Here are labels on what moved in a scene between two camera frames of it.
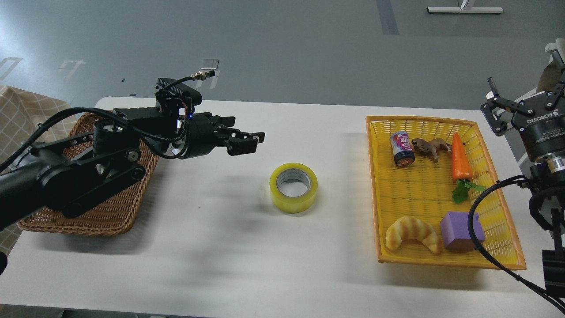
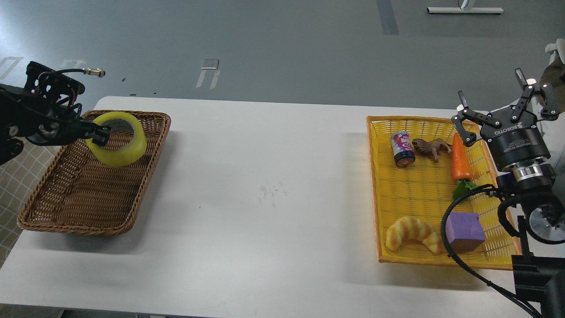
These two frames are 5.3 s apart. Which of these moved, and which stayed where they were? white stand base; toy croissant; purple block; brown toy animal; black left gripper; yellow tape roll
Moved: black left gripper; yellow tape roll
Stayed: white stand base; brown toy animal; purple block; toy croissant
